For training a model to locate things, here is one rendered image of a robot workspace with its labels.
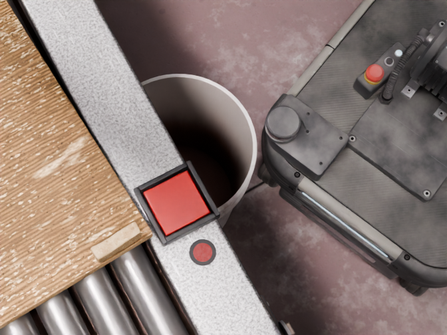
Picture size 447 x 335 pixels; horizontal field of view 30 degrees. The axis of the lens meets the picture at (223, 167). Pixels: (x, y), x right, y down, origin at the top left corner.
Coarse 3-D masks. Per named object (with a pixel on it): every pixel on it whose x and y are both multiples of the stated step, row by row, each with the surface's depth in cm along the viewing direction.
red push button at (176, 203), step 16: (176, 176) 99; (144, 192) 98; (160, 192) 98; (176, 192) 98; (192, 192) 98; (160, 208) 98; (176, 208) 98; (192, 208) 98; (208, 208) 98; (160, 224) 97; (176, 224) 97
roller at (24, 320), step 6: (18, 318) 94; (24, 318) 95; (30, 318) 96; (12, 324) 94; (18, 324) 94; (24, 324) 94; (30, 324) 95; (0, 330) 94; (6, 330) 94; (12, 330) 94; (18, 330) 94; (24, 330) 94; (30, 330) 94; (36, 330) 95
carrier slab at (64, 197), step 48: (0, 0) 104; (0, 48) 102; (0, 96) 100; (48, 96) 100; (0, 144) 98; (48, 144) 99; (96, 144) 99; (0, 192) 97; (48, 192) 97; (96, 192) 97; (0, 240) 95; (48, 240) 95; (96, 240) 96; (144, 240) 97; (0, 288) 93; (48, 288) 94
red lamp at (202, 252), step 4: (200, 244) 98; (204, 244) 98; (196, 248) 98; (200, 248) 98; (204, 248) 98; (208, 248) 98; (196, 252) 98; (200, 252) 98; (204, 252) 98; (208, 252) 98; (196, 256) 98; (200, 256) 98; (204, 256) 98; (208, 256) 98; (200, 260) 98; (204, 260) 98
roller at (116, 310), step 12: (96, 276) 96; (108, 276) 98; (84, 288) 96; (96, 288) 96; (108, 288) 96; (84, 300) 96; (96, 300) 95; (108, 300) 95; (120, 300) 97; (96, 312) 95; (108, 312) 95; (120, 312) 95; (96, 324) 95; (108, 324) 94; (120, 324) 95; (132, 324) 96
